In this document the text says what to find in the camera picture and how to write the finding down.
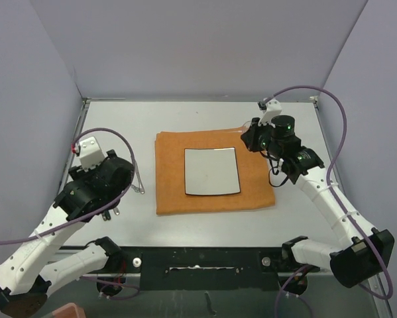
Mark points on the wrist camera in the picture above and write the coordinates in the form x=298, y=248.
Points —
x=270, y=109
x=89, y=153

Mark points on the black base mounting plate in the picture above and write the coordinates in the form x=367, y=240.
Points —
x=202, y=268

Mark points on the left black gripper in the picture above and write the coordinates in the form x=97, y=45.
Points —
x=79, y=172

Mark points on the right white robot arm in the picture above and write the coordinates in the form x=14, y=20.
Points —
x=362, y=250

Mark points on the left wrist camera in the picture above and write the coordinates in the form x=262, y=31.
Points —
x=89, y=153

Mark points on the silver fork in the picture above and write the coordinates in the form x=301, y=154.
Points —
x=140, y=187

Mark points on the green handled utensil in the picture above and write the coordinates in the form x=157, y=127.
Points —
x=106, y=215

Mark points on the white square plate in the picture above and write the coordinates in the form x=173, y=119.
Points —
x=211, y=172

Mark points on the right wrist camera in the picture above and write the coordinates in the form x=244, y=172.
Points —
x=270, y=109

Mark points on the orange cloth placemat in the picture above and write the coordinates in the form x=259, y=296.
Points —
x=171, y=199

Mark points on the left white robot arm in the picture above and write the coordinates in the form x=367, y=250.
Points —
x=27, y=278

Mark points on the pink box corner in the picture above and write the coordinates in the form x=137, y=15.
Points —
x=69, y=310

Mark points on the clear plastic cup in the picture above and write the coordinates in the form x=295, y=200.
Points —
x=246, y=126

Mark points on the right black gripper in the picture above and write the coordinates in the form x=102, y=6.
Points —
x=250, y=137

